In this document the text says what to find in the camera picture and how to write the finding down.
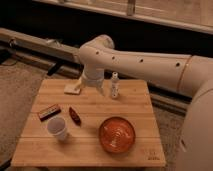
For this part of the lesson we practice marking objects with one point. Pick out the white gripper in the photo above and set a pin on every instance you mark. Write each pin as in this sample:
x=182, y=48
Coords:
x=91, y=78

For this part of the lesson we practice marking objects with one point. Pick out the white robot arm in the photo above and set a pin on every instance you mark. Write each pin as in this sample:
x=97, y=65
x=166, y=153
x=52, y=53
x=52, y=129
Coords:
x=188, y=75

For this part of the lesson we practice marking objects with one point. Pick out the beige sponge block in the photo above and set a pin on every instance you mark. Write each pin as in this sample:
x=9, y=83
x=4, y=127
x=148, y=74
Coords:
x=71, y=89

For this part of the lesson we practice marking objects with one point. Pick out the small clear bottle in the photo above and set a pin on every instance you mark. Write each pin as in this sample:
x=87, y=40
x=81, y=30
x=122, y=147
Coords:
x=114, y=85

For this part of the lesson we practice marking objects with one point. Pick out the red brown rectangular box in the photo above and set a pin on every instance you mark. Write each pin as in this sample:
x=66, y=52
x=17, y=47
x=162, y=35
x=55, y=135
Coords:
x=49, y=112

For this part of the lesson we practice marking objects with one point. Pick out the wooden cutting board table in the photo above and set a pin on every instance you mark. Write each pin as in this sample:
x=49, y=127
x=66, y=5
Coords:
x=38, y=148

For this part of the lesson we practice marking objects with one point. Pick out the orange plate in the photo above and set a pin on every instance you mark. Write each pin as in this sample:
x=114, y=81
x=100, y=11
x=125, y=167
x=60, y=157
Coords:
x=116, y=135

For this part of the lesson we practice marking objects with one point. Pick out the grey metal rail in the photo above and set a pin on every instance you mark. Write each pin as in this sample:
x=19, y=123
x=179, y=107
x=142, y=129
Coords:
x=163, y=97

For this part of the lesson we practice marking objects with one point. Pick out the wooden window frame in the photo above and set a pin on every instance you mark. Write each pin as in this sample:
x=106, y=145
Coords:
x=193, y=15

